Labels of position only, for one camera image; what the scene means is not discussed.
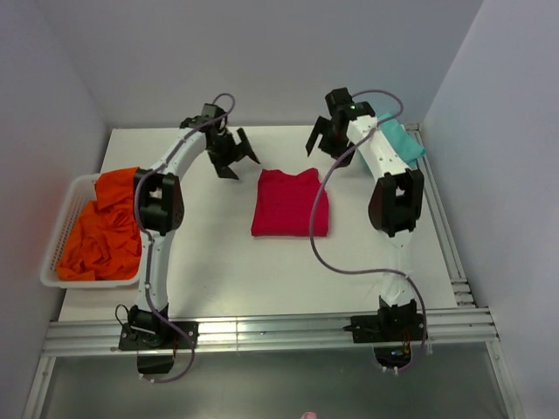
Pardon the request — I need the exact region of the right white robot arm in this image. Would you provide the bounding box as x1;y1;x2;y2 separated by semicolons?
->
308;115;426;340

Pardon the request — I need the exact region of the white plastic basket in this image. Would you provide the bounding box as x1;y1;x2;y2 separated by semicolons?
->
39;173;139;290

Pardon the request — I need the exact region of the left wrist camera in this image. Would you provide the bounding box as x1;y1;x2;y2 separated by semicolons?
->
179;103;228;130

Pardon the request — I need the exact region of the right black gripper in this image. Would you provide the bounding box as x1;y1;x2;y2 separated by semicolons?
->
307;116;357;169

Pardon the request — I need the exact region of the pink object at bottom edge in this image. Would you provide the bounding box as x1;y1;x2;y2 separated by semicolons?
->
300;412;317;419

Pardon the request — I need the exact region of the teal folded t shirt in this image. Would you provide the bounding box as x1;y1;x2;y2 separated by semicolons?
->
358;113;425;176

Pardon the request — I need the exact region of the aluminium right side rail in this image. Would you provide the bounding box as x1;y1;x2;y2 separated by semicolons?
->
404;123;477;309

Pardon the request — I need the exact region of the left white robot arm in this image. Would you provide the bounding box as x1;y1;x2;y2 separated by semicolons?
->
128;127;259;348

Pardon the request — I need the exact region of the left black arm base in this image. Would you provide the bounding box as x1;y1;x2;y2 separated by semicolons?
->
114;304;199;382

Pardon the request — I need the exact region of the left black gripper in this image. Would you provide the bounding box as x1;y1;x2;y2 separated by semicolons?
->
207;128;259;180

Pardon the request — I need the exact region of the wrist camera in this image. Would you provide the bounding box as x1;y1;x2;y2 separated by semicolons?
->
325;87;376;122
179;103;228;130

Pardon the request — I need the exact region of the aluminium rail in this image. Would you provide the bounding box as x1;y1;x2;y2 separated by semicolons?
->
40;307;499;357
404;123;477;309

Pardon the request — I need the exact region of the crimson red t shirt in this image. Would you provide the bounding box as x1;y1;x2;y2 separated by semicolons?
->
251;168;321;237

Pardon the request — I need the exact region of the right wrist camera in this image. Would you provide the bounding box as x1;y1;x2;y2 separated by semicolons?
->
325;87;376;122

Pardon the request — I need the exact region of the aluminium front rail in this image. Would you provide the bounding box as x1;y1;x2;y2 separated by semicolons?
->
40;307;499;357

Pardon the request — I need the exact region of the orange t shirt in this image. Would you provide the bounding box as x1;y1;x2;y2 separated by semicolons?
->
57;168;141;282

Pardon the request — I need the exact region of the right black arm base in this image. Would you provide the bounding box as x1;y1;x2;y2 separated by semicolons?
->
343;301;428;373

